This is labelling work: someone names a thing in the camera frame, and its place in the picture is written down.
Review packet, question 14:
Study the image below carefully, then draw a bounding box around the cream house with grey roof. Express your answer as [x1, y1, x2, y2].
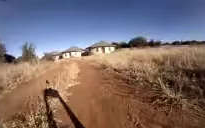
[48, 51, 63, 62]
[88, 40, 117, 56]
[61, 45, 84, 60]

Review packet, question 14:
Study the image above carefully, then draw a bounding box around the red dirt track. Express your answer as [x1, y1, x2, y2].
[0, 58, 205, 128]

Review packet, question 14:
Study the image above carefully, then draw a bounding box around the dry grass strip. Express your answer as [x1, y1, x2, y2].
[3, 61, 82, 128]

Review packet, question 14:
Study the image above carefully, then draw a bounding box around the row of trees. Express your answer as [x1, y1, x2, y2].
[111, 35, 205, 49]

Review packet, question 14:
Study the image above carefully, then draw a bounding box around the dry grass field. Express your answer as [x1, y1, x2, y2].
[84, 44, 205, 128]

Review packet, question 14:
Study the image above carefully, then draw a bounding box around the thin green tree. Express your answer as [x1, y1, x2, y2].
[20, 42, 38, 64]

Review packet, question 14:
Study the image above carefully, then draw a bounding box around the dry grass verge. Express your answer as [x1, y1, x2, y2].
[0, 59, 56, 103]

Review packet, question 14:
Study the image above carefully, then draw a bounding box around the dark bush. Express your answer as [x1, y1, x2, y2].
[4, 53, 17, 64]

